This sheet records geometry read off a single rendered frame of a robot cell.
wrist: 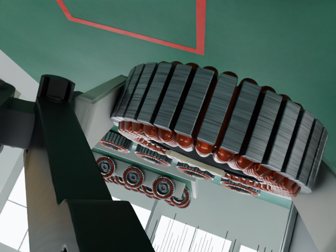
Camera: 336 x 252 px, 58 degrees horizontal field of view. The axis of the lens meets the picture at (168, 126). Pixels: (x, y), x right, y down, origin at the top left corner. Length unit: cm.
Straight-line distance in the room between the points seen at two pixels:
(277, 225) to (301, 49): 659
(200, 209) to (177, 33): 639
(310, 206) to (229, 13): 16
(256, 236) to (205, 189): 137
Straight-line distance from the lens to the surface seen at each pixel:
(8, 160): 406
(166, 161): 85
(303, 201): 18
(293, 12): 25
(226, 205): 668
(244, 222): 671
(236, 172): 20
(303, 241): 70
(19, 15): 44
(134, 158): 140
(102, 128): 15
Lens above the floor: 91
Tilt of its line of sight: 15 degrees down
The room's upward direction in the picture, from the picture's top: 160 degrees counter-clockwise
